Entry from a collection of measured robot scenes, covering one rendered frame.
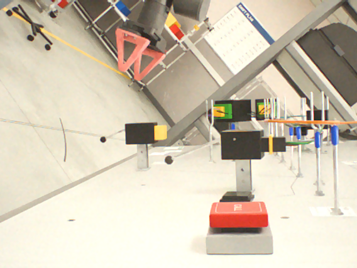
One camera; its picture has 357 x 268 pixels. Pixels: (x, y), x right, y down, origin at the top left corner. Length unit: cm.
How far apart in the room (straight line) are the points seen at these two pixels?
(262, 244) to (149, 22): 63
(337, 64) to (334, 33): 11
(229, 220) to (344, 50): 136
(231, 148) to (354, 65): 111
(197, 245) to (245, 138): 25
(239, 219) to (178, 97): 807
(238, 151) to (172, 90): 787
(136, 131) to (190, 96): 747
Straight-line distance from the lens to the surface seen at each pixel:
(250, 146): 64
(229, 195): 60
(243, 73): 158
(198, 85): 841
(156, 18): 95
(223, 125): 164
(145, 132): 95
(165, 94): 852
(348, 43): 171
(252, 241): 40
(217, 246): 40
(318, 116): 119
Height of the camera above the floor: 117
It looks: 8 degrees down
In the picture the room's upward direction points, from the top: 50 degrees clockwise
